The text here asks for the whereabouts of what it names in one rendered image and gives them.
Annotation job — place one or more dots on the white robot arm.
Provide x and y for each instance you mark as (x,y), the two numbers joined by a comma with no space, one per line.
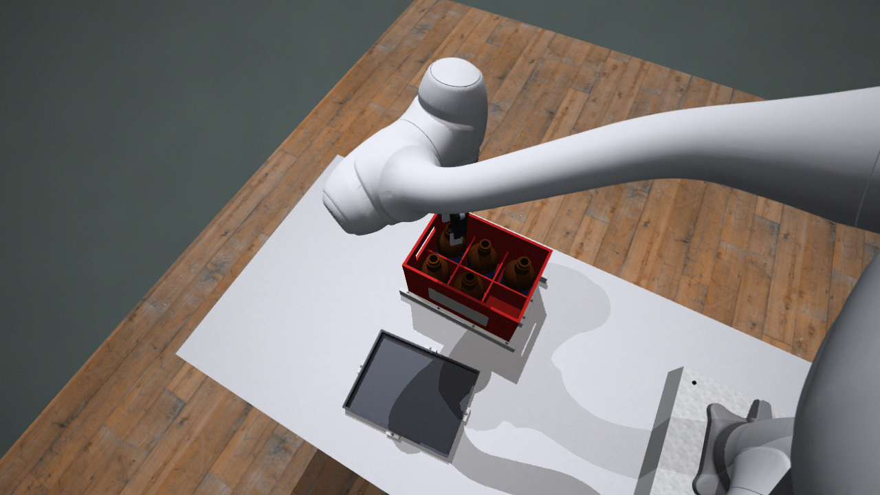
(819,154)

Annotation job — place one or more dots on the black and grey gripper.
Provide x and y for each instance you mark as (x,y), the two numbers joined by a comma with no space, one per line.
(458,223)

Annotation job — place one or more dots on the brown glass bottle with blue label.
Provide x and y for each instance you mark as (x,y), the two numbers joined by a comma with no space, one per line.
(483,258)

